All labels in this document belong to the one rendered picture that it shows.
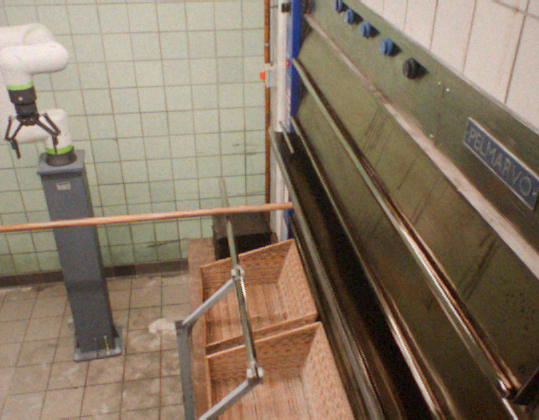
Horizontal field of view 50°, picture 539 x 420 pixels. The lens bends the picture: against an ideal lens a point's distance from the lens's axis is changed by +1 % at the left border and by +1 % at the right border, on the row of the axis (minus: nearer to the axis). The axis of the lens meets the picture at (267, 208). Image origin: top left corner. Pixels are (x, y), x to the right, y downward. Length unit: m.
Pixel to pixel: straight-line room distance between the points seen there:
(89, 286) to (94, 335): 0.35
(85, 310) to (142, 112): 1.17
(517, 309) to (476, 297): 0.10
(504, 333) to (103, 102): 2.83
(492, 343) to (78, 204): 2.27
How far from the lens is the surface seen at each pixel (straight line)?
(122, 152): 3.61
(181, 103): 3.48
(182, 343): 2.27
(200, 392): 2.49
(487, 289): 1.10
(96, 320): 3.40
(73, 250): 3.12
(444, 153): 1.24
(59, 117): 2.83
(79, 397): 3.37
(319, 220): 1.95
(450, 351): 1.31
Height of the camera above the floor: 2.44
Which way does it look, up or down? 31 degrees down
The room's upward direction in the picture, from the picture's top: straight up
